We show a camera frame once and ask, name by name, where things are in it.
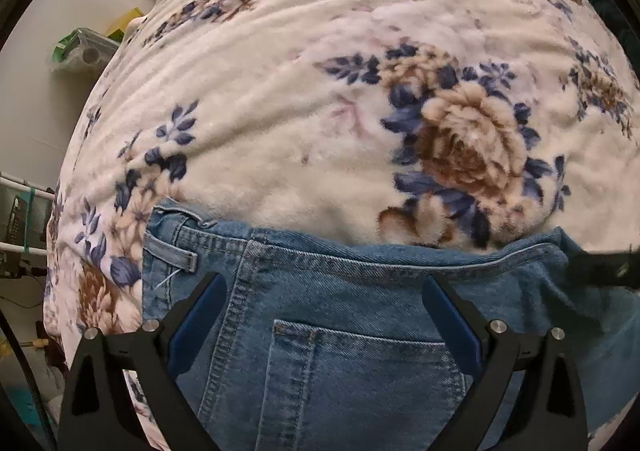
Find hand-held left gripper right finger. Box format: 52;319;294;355
421;274;589;451

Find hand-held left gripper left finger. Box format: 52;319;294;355
58;270;230;451

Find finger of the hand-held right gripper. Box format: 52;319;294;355
567;247;640;288

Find blue denim pants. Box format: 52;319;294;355
141;198;640;451

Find white metal rack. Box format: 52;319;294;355
0;172;56;279

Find floral fleece blanket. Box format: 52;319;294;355
44;0;640;451

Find clear plastic storage box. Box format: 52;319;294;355
51;27;122;73

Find yellow box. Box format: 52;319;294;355
105;6;145;39

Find black cable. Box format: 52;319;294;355
0;293;58;451

